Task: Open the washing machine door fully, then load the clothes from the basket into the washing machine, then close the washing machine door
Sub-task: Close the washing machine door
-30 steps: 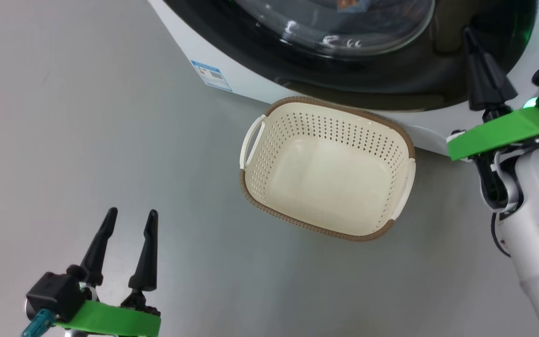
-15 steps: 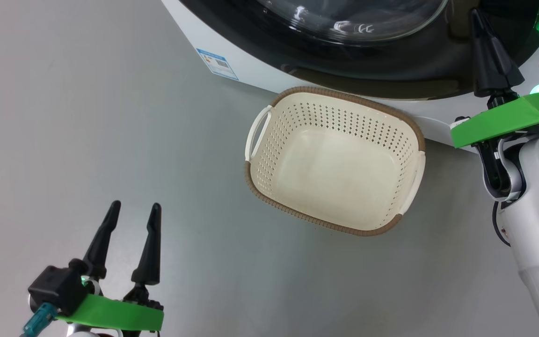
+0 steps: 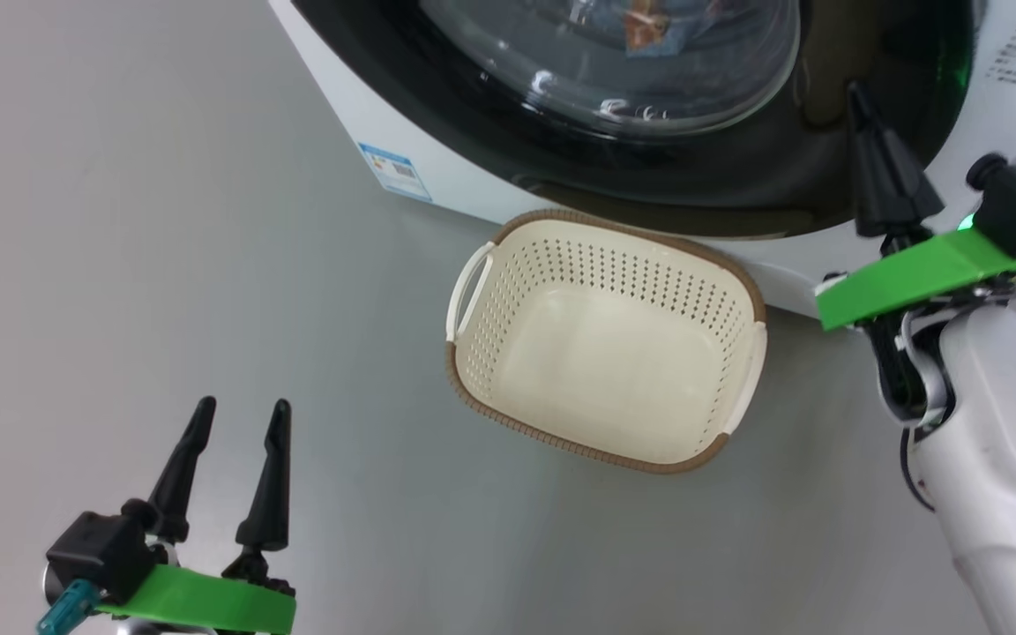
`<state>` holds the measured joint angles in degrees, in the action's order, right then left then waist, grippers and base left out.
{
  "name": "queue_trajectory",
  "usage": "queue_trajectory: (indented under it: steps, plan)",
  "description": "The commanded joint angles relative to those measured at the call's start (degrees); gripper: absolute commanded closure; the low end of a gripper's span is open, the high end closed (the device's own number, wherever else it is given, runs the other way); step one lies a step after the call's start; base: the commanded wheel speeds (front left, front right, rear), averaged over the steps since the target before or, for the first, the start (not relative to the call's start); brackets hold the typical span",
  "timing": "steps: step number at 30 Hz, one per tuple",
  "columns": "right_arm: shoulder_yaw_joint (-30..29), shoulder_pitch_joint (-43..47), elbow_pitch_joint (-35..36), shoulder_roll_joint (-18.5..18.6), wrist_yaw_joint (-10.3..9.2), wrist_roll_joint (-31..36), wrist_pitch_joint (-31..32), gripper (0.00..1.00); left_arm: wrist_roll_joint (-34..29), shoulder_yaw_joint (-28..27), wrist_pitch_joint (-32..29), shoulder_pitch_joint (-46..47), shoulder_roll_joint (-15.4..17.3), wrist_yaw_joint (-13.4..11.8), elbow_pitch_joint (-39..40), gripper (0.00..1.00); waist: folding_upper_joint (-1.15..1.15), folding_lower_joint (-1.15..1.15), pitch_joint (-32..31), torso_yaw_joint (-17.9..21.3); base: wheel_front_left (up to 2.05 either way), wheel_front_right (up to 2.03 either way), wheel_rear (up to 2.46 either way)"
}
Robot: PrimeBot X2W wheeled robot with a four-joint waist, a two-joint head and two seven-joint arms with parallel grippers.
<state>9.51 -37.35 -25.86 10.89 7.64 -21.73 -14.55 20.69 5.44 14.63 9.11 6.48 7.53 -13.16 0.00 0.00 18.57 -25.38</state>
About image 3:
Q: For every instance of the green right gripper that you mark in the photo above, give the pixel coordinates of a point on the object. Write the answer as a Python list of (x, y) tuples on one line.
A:
[(914, 273)]

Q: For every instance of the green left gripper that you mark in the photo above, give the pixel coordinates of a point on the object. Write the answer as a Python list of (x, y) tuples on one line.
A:
[(208, 604)]

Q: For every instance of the black round glass washer door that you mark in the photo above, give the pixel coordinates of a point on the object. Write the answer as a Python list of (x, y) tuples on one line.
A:
[(737, 168)]

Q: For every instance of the blue cartoon print garment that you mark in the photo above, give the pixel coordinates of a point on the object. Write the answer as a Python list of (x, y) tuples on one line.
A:
[(649, 26)]

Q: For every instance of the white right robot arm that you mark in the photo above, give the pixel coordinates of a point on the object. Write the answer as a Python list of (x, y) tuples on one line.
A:
[(1002, 459)]

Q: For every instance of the white front-load washing machine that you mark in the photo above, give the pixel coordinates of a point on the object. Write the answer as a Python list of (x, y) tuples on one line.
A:
[(790, 269)]

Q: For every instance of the cream perforated laundry basket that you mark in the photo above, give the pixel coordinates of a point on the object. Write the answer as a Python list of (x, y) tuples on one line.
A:
[(614, 370)]

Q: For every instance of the blue energy label sticker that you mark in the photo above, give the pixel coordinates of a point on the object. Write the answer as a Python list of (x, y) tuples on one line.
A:
[(395, 172)]

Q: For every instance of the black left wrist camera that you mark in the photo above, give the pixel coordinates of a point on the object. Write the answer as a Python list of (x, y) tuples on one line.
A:
[(98, 551)]

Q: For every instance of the teal left camera connector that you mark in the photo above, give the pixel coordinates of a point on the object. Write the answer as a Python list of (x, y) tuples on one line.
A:
[(67, 608)]

